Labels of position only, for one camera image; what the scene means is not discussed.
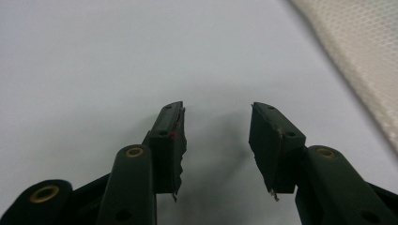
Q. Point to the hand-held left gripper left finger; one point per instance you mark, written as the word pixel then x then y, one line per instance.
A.
pixel 165 150

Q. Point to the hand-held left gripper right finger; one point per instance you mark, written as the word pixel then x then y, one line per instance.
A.
pixel 272 150

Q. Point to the clear plastic zip bag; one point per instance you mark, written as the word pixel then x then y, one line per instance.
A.
pixel 359 40

